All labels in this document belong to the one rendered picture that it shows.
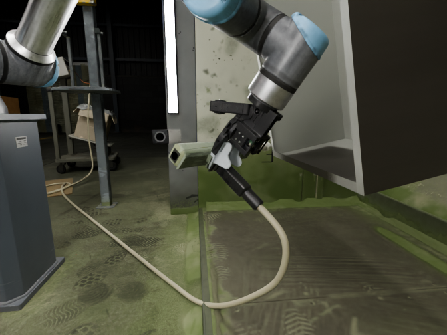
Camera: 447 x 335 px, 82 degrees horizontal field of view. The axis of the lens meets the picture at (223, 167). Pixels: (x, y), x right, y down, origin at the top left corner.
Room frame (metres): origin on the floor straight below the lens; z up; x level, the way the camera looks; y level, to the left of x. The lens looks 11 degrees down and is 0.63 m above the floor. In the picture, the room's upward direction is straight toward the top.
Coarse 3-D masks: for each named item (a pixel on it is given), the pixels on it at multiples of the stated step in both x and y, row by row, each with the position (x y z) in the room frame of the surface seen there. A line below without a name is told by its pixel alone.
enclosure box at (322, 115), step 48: (288, 0) 1.15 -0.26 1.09; (336, 0) 1.14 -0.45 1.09; (384, 0) 0.55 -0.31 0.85; (432, 0) 0.57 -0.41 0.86; (336, 48) 1.18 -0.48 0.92; (384, 48) 0.55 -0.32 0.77; (432, 48) 0.57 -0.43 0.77; (336, 96) 1.19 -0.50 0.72; (384, 96) 0.55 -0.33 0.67; (432, 96) 0.57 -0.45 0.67; (288, 144) 1.15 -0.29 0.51; (336, 144) 1.11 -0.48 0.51; (384, 144) 0.56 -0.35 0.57; (432, 144) 0.58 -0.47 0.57
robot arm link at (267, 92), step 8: (256, 80) 0.56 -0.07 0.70; (264, 80) 0.54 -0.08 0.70; (256, 88) 0.55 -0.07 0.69; (264, 88) 0.54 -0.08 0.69; (272, 88) 0.53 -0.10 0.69; (280, 88) 0.53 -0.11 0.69; (256, 96) 0.55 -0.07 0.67; (264, 96) 0.54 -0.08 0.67; (272, 96) 0.54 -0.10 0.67; (280, 96) 0.54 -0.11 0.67; (288, 96) 0.55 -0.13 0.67; (272, 104) 0.54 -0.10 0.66; (280, 104) 0.55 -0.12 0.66
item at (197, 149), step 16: (176, 144) 0.57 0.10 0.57; (192, 144) 0.60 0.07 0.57; (208, 144) 0.65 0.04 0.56; (176, 160) 0.56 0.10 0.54; (192, 160) 0.58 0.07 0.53; (208, 160) 0.62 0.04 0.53; (224, 176) 0.61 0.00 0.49; (240, 176) 0.61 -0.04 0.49; (240, 192) 0.59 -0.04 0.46; (256, 208) 0.57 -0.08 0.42
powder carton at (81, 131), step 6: (78, 108) 2.95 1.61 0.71; (84, 108) 2.86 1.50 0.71; (90, 108) 2.89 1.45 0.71; (78, 114) 2.82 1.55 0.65; (84, 114) 2.85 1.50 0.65; (90, 114) 2.87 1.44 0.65; (108, 114) 2.95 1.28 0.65; (114, 114) 3.23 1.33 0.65; (78, 120) 2.88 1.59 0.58; (84, 120) 2.89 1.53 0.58; (90, 120) 2.91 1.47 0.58; (108, 120) 3.00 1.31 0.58; (114, 120) 3.11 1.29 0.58; (78, 126) 2.88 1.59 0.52; (84, 126) 2.89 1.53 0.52; (90, 126) 2.91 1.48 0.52; (108, 126) 3.11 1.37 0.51; (78, 132) 2.87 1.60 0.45; (84, 132) 2.89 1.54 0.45; (90, 132) 2.91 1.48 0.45; (108, 132) 3.27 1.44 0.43; (84, 138) 2.89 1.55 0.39; (90, 138) 2.91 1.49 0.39
